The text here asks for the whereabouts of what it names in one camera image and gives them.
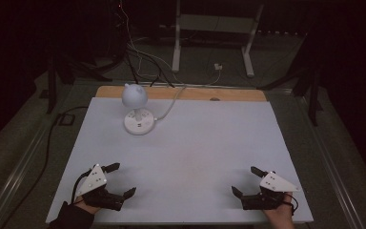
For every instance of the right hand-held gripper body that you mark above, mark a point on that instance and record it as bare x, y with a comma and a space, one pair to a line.
274, 184

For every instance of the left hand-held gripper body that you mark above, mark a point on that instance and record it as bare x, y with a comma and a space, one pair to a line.
92, 182

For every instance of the person's left hand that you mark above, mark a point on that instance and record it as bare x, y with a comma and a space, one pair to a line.
87, 207

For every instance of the person's right hand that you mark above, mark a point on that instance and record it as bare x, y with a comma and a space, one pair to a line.
282, 216

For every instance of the white table mat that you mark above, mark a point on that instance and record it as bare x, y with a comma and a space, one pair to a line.
187, 152

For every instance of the white round-headed desk lamp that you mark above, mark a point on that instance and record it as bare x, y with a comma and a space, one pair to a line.
135, 95

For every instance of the black tripod stand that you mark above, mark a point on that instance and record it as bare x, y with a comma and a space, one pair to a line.
313, 95
52, 82

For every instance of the wooden table board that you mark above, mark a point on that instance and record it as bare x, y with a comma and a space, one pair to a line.
197, 93

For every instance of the white plug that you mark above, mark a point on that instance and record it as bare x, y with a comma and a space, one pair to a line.
218, 66

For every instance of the white metal stand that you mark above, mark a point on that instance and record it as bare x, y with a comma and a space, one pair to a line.
216, 24

